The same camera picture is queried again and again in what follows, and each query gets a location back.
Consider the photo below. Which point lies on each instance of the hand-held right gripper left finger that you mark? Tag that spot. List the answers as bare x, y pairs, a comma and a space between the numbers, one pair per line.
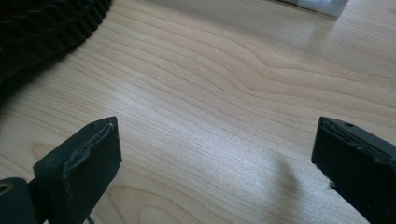
84, 174

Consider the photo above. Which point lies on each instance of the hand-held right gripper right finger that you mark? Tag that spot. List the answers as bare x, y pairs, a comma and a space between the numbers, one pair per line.
358, 161

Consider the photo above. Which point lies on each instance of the black ribbed basket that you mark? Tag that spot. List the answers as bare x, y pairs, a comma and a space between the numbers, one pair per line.
37, 28

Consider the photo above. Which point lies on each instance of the grey metal object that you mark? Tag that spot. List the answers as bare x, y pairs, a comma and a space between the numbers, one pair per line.
320, 5

